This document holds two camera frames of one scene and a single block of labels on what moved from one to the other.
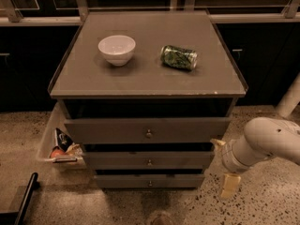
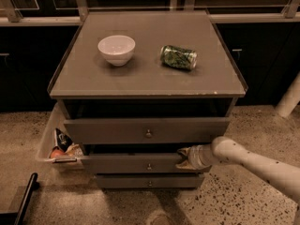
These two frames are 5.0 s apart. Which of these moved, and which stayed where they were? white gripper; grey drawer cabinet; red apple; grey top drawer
Moved: white gripper
Stayed: red apple; grey top drawer; grey drawer cabinet
